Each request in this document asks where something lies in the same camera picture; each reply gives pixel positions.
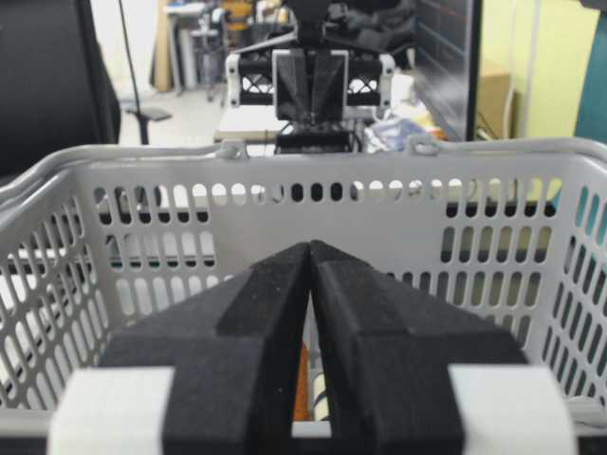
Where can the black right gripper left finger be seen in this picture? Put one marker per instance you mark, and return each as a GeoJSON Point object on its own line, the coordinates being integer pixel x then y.
{"type": "Point", "coordinates": [214, 374]}

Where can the black panel board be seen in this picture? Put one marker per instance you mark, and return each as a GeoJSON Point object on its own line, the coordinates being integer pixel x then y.
{"type": "Point", "coordinates": [447, 41]}

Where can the crumpled plastic bags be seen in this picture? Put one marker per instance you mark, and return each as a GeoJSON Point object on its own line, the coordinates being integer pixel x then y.
{"type": "Point", "coordinates": [389, 128]}

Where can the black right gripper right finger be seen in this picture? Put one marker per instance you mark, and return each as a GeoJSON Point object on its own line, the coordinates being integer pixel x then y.
{"type": "Point", "coordinates": [412, 374]}

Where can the grey plastic shopping basket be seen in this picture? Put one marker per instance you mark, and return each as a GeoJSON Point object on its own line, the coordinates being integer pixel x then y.
{"type": "Point", "coordinates": [97, 237]}

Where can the black floor stand pole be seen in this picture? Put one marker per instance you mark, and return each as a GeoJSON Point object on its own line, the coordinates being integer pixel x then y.
{"type": "Point", "coordinates": [143, 115]}

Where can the striped cream cloth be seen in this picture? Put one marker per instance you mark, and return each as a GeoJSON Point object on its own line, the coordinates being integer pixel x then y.
{"type": "Point", "coordinates": [320, 404]}

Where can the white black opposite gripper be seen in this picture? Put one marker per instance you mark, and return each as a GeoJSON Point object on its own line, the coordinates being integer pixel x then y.
{"type": "Point", "coordinates": [296, 82]}

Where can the cardboard box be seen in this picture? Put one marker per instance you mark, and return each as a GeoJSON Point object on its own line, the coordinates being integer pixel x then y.
{"type": "Point", "coordinates": [494, 104]}

